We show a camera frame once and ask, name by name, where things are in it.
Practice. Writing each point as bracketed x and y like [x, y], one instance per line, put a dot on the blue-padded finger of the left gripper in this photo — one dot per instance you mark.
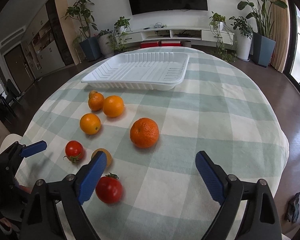
[33, 149]

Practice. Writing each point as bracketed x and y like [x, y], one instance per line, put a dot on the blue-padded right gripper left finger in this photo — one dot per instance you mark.
[52, 204]

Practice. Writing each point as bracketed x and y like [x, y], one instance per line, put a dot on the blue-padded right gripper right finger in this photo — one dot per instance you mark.
[260, 219]

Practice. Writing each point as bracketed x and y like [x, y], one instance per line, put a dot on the red tomato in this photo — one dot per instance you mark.
[109, 189]
[74, 151]

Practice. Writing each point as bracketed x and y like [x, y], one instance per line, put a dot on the smooth orange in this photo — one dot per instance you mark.
[113, 106]
[90, 123]

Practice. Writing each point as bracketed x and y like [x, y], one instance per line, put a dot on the small orange mandarin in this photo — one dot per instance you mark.
[96, 102]

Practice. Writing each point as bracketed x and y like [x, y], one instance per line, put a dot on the yellow-brown round fruit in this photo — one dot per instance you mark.
[108, 155]

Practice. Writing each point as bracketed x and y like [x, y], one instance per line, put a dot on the large rough orange mandarin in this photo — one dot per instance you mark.
[144, 133]

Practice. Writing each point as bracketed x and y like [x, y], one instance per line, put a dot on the small yellow-brown fruit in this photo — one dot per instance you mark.
[91, 93]

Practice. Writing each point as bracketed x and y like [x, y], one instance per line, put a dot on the wood and white cabinet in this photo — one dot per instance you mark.
[48, 40]

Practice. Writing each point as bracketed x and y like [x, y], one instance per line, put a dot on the green white checked tablecloth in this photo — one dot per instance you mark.
[217, 108]

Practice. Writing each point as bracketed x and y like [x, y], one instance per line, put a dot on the tall plant blue pot left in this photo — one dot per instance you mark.
[79, 11]

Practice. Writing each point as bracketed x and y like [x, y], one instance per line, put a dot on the plant in white ribbed pot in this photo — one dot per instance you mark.
[104, 41]

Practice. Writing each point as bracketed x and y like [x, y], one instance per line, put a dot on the trailing plant on console left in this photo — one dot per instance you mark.
[121, 33]

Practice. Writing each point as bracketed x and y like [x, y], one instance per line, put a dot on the trailing plant on console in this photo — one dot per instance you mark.
[121, 33]
[218, 30]

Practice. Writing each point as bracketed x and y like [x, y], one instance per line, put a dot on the white plastic tray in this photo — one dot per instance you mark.
[143, 71]

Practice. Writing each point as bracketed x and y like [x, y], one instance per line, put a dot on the red storage box left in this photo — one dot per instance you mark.
[150, 44]

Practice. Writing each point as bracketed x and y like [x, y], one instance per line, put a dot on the red storage box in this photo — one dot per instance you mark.
[150, 44]
[170, 43]

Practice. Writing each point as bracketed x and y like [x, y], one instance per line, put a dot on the white tv console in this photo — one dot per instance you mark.
[199, 35]

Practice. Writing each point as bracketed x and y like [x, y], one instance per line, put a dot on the red storage box right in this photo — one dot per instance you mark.
[170, 43]

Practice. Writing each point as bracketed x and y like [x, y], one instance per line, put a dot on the large leaf plant blue pot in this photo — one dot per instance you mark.
[263, 44]

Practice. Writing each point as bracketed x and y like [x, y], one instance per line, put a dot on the trailing plant on console right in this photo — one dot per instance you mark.
[218, 30]

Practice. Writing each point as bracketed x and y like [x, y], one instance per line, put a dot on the small grey pot on floor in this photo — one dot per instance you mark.
[186, 43]

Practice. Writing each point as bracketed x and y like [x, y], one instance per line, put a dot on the bushy plant tall white pot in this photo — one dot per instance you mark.
[244, 34]

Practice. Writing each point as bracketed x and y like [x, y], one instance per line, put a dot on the beige curtain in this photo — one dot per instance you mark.
[280, 34]

